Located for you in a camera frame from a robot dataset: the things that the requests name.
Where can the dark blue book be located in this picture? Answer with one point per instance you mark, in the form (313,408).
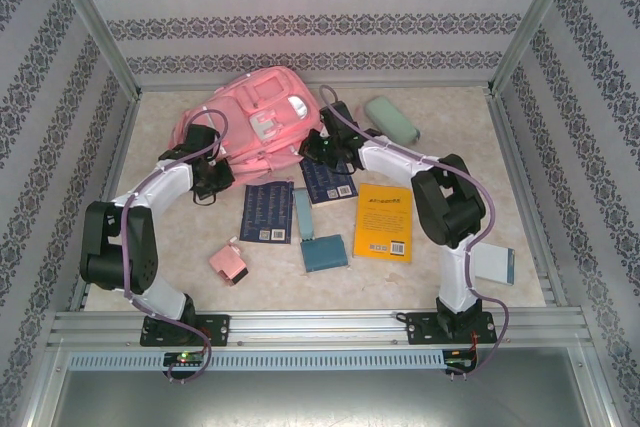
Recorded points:
(265,212)
(325,189)

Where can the green pencil case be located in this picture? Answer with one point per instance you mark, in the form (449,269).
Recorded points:
(392,119)

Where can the pink backpack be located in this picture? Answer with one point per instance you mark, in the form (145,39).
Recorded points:
(260,97)

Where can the light blue stapler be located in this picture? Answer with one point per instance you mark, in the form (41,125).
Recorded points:
(302,212)

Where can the yellow book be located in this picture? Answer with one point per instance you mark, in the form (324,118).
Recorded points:
(382,222)

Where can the small teal notebook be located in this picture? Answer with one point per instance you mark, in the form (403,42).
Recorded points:
(322,252)

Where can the pink pencil sharpener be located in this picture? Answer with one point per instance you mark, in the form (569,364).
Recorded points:
(225,262)

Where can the white notebook with teal spine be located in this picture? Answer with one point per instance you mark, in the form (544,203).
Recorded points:
(492,264)

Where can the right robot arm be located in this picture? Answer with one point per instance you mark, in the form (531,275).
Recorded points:
(450,207)

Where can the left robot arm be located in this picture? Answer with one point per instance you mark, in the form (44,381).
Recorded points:
(165,182)

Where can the grey metal sheet panel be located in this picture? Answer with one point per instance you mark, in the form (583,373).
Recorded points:
(320,402)

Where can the aluminium side rail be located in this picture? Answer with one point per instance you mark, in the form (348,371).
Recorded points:
(121,147)
(527,197)

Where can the aluminium back rail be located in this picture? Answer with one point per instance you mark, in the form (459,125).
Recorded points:
(400,86)

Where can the aluminium frame post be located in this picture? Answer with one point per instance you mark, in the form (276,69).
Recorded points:
(90,12)
(535,12)

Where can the aluminium mounting rail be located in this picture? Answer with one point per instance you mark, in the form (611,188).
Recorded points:
(315,327)

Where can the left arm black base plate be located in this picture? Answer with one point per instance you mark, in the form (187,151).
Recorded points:
(217,329)

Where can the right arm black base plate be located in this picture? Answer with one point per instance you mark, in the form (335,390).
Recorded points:
(420,327)

